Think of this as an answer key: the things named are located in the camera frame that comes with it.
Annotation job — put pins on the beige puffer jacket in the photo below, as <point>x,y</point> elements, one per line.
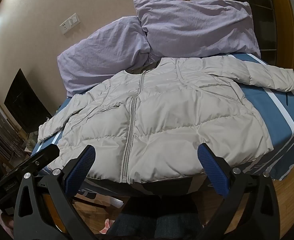
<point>161,117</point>

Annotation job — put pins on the person's dark trousers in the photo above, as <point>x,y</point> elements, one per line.
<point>149,227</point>

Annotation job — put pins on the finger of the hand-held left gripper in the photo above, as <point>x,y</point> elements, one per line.
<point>43,156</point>

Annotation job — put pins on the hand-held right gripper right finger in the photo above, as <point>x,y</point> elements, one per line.
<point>213,171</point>

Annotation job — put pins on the white wall switch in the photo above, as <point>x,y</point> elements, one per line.
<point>74,19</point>

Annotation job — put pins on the black flat panel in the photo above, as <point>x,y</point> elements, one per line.
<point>24,102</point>

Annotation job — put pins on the white wall socket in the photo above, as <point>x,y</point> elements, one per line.
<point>64,27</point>

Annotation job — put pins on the large lilac pillow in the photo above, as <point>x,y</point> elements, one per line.
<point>99,55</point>

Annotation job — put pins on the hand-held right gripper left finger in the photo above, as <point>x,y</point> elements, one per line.
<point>80,170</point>

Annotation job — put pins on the pink patterned slipper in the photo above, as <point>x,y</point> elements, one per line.
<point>107,227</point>

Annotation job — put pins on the dark shelf unit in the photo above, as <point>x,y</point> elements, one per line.
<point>251,12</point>

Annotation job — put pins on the blue white striped bed sheet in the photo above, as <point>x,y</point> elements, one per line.
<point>274,120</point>

